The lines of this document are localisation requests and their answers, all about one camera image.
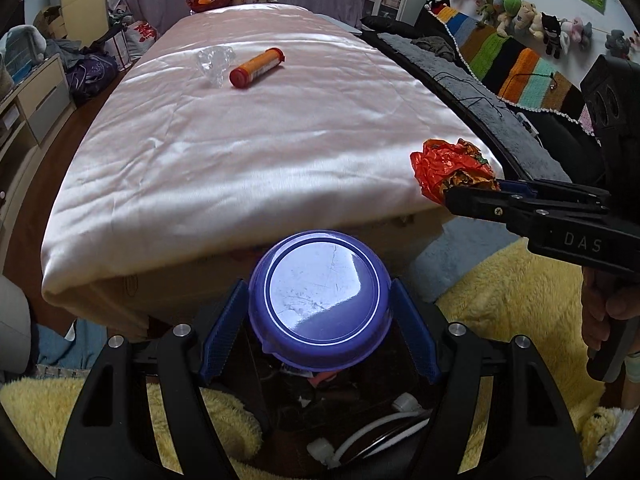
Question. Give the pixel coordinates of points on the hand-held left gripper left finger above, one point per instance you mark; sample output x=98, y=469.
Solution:
x=225, y=330

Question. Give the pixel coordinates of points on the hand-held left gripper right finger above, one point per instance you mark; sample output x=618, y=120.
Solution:
x=415, y=330

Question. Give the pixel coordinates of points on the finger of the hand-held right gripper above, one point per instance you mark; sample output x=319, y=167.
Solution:
x=480, y=202
x=555, y=187

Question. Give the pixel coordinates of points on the dark transparent bin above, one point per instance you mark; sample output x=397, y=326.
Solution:
x=250, y=355

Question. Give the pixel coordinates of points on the red wrapper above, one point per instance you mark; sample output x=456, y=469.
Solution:
x=445, y=165

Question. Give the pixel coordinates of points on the purple plastic bowl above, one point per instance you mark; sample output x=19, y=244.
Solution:
x=320, y=300

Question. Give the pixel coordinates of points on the person's right hand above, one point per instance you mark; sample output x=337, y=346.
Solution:
x=622, y=302

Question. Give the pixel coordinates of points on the black sofa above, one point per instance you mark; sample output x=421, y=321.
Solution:
x=550, y=132

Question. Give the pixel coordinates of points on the beige table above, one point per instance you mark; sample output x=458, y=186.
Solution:
x=190, y=285

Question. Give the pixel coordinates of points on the light blue fluffy rug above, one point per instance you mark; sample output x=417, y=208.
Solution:
x=445, y=265

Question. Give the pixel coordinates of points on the yellow fluffy blanket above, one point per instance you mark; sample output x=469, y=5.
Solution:
x=500, y=305

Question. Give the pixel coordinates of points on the pink plastic item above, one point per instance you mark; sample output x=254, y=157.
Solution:
x=325, y=379

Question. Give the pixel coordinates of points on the dark grey blanket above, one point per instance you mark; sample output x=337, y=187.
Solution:
x=450, y=80

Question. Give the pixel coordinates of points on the striped crochet blanket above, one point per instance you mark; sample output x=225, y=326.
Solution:
x=500, y=52

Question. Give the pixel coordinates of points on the person's blue jeans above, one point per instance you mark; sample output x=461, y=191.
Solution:
x=65, y=350

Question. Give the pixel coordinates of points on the dark olive cloth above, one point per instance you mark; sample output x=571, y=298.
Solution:
x=435, y=45

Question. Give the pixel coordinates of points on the pink satin tablecloth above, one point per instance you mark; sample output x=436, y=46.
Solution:
x=225, y=160

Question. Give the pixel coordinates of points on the row of plush toys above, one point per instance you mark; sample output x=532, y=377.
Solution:
x=520, y=12

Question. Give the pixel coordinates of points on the black pillow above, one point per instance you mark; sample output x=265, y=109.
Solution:
x=387, y=24

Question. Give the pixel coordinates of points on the white plastic container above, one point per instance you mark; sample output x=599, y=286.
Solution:
x=12, y=320

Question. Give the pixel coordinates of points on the orange tube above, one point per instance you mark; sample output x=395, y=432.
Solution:
x=257, y=67

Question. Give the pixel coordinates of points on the crumpled clear plastic cup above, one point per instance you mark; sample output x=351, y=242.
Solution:
x=215, y=62

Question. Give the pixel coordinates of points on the wooden drawer cabinet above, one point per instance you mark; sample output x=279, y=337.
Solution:
x=45, y=105

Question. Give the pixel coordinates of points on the purple bag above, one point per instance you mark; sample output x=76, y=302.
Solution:
x=90, y=75

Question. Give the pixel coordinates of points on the red and white bag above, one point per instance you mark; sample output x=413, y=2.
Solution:
x=142, y=35

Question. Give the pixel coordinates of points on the blue and white pet carrier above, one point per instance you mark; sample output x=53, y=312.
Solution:
x=20, y=65

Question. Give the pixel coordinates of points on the cardboard box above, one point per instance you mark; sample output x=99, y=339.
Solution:
x=50, y=22

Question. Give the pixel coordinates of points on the light wooden door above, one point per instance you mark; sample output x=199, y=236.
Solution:
x=85, y=5

